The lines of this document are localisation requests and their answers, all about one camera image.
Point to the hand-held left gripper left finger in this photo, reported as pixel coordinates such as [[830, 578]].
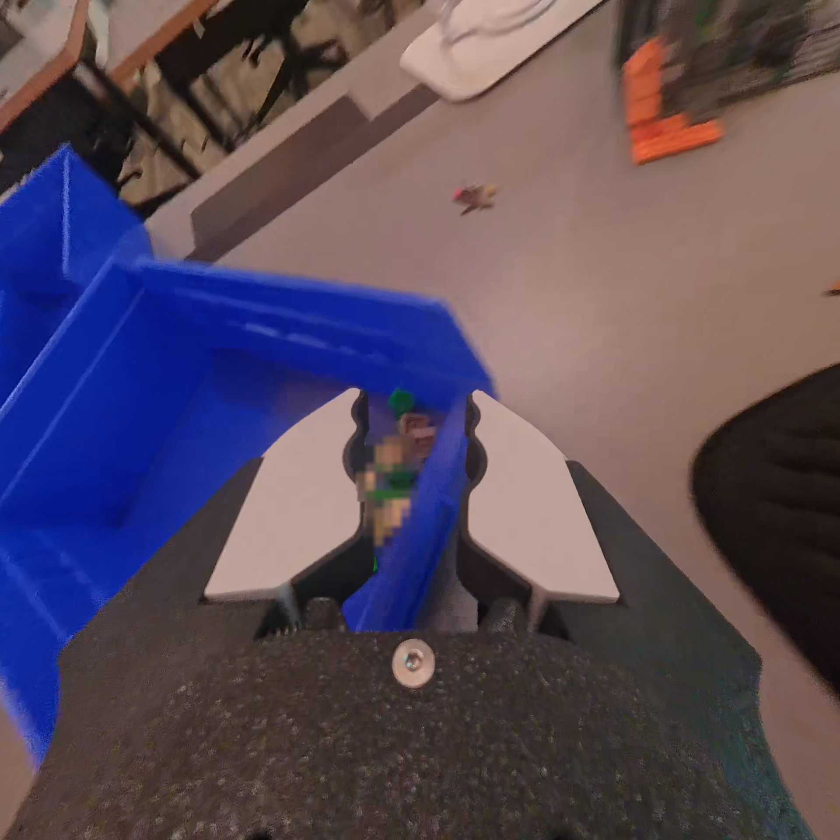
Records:
[[288, 518]]

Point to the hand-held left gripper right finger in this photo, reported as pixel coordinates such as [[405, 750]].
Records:
[[544, 518]]

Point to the blue storage bin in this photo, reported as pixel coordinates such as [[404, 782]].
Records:
[[51, 228], [131, 425]]

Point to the toy brick tower model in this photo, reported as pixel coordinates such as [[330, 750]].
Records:
[[734, 51]]

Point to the grey desk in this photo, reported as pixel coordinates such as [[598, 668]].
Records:
[[623, 294]]

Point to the small dark red toy piece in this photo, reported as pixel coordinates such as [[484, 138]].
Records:
[[475, 197]]

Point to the orange toy brick plate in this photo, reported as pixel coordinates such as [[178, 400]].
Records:
[[655, 137]]

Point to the white stand base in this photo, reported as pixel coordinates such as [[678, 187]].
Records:
[[485, 58]]

